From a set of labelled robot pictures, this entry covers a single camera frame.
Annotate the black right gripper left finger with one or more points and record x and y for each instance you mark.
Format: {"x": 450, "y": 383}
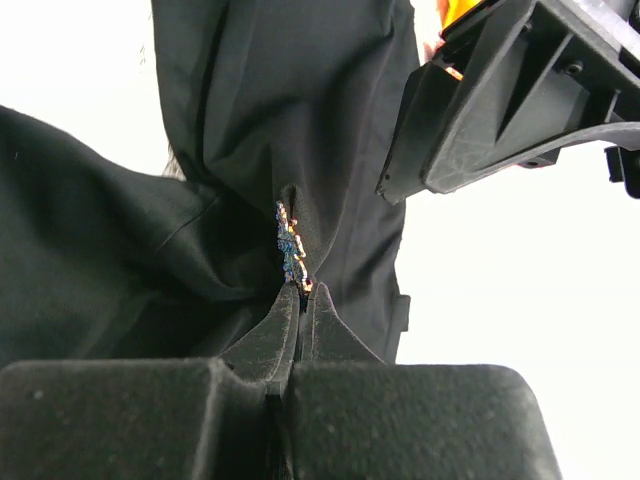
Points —
{"x": 201, "y": 418}

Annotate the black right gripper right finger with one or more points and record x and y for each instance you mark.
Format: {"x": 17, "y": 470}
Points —
{"x": 348, "y": 415}

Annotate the gold jewelled brooch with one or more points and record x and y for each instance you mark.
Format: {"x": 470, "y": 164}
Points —
{"x": 290, "y": 245}

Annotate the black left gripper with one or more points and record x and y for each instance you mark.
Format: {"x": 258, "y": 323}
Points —
{"x": 514, "y": 82}

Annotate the black t-shirt garment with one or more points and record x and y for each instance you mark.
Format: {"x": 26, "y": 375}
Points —
{"x": 264, "y": 103}

